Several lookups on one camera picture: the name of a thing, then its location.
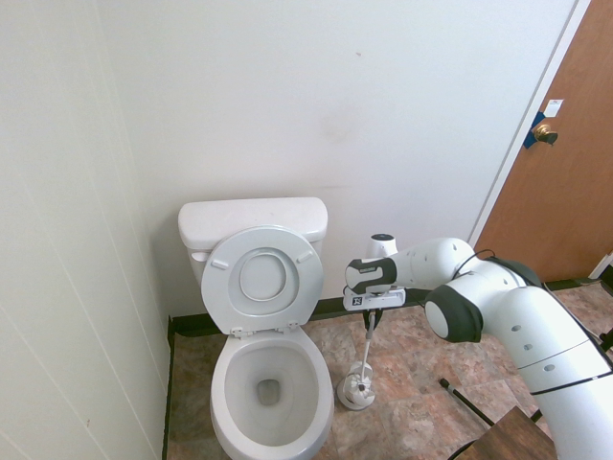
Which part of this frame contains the white toilet lid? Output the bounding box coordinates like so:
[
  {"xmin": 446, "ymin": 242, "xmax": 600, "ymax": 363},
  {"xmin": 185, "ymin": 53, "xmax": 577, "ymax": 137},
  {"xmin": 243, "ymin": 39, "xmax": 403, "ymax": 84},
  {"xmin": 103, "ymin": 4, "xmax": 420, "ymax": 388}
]
[{"xmin": 238, "ymin": 248, "xmax": 289, "ymax": 302}]

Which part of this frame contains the white toilet tank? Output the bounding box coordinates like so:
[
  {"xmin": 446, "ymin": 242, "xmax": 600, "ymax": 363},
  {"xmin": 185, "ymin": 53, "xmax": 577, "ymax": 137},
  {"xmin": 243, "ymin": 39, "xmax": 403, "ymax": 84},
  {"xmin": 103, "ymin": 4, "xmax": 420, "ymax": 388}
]
[{"xmin": 177, "ymin": 196, "xmax": 329, "ymax": 289}]

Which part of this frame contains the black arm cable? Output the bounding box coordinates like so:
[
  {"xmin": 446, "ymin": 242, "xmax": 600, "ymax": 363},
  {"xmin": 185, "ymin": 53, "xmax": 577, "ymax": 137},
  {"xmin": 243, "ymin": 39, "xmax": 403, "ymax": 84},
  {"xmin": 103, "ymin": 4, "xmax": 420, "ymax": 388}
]
[{"xmin": 451, "ymin": 248, "xmax": 613, "ymax": 358}]

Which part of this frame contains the white toilet brush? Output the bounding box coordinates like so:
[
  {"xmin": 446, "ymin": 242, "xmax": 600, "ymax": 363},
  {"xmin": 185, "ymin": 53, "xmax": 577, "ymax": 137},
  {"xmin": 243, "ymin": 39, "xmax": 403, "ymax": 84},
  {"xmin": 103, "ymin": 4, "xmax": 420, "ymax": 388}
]
[{"xmin": 342, "ymin": 310, "xmax": 376, "ymax": 400}]

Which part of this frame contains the white toilet seat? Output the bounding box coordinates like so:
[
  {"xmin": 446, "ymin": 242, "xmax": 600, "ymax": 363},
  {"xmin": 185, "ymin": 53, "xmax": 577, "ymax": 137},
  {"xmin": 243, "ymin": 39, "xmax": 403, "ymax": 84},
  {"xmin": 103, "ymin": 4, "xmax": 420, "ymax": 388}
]
[{"xmin": 200, "ymin": 225, "xmax": 326, "ymax": 339}]

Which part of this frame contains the blue tape strip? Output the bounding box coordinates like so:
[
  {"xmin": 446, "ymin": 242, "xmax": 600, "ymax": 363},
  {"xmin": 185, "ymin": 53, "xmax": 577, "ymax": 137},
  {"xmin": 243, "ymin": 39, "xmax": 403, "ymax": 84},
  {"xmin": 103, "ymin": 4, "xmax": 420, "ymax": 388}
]
[{"xmin": 523, "ymin": 110, "xmax": 550, "ymax": 150}]

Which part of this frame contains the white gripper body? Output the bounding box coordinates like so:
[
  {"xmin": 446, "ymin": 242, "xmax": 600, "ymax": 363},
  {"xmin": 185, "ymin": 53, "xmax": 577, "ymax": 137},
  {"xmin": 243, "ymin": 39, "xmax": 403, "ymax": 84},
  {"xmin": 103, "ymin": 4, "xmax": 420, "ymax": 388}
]
[{"xmin": 341, "ymin": 285, "xmax": 408, "ymax": 313}]

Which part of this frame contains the brass door knob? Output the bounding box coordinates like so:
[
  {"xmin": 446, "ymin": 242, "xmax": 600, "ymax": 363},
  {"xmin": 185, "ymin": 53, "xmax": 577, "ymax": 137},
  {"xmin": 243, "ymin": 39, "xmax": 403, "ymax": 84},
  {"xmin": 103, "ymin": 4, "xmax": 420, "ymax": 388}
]
[{"xmin": 533, "ymin": 122, "xmax": 559, "ymax": 145}]

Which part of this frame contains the white toilet brush holder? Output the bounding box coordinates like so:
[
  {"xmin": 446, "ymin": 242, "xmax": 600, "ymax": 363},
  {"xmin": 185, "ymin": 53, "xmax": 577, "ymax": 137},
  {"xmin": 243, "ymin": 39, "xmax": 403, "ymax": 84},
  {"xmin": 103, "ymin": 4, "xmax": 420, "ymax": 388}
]
[{"xmin": 335, "ymin": 362, "xmax": 377, "ymax": 412}]

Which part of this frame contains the white door frame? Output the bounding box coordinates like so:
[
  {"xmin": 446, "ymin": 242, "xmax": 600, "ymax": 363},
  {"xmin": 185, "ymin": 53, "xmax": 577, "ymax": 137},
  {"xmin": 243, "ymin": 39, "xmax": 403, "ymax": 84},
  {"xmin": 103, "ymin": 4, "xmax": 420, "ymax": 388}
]
[{"xmin": 466, "ymin": 0, "xmax": 594, "ymax": 250}]

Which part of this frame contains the brown wooden board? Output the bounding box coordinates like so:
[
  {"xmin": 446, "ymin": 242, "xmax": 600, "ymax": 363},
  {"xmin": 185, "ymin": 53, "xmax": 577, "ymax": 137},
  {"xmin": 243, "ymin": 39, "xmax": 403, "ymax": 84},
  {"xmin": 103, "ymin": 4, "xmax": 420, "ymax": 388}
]
[{"xmin": 448, "ymin": 405, "xmax": 559, "ymax": 460}]

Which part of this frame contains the black floor cable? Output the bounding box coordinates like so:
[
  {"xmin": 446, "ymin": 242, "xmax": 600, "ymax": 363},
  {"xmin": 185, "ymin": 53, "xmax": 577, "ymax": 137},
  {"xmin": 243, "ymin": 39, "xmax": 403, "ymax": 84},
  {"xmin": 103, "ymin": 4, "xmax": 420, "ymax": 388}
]
[{"xmin": 448, "ymin": 439, "xmax": 485, "ymax": 460}]

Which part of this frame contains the black camera tripod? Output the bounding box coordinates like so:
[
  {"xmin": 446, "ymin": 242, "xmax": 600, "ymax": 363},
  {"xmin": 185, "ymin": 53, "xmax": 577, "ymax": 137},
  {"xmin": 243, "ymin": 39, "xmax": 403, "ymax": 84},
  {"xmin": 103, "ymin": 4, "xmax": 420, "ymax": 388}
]
[{"xmin": 439, "ymin": 329, "xmax": 613, "ymax": 428}]

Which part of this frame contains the brown wooden door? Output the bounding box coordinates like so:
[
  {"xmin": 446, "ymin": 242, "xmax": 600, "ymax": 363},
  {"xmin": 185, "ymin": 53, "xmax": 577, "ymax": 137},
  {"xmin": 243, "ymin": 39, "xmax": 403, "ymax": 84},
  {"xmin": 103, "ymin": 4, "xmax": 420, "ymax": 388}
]
[{"xmin": 473, "ymin": 0, "xmax": 613, "ymax": 284}]

